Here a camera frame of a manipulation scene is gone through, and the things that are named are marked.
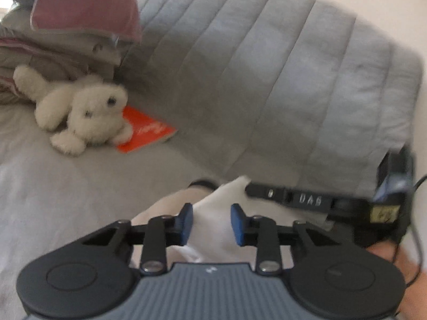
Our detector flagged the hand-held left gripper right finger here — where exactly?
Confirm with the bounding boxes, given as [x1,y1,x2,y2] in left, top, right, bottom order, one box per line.
[231,203,337,275]

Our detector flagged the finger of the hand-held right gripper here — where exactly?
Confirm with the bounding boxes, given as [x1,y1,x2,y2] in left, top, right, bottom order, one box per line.
[245,182,335,213]

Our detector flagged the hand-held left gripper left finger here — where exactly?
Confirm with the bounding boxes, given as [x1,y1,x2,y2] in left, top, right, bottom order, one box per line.
[82,203,194,275]

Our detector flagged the white printed shirt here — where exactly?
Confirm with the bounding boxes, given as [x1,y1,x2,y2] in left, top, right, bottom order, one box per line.
[128,175,331,265]

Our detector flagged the person's right hand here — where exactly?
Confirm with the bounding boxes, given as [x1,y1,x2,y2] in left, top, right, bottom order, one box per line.
[366,241,427,285]

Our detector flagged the red booklet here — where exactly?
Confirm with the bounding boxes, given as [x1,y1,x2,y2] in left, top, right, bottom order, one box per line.
[115,105,178,154]

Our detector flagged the grey quilted headboard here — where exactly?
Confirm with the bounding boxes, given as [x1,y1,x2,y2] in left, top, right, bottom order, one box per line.
[119,0,423,191]

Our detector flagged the white plush toy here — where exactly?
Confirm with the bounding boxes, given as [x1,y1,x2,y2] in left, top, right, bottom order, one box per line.
[13,65,135,156]

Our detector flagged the pink velvet pillow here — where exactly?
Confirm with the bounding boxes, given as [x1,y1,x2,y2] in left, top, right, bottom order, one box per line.
[0,0,144,43]

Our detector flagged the silver grey pillow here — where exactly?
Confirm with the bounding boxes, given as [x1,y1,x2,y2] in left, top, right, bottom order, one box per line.
[0,5,129,57]

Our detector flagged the black cable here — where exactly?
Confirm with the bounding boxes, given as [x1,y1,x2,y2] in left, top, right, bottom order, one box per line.
[393,173,427,286]

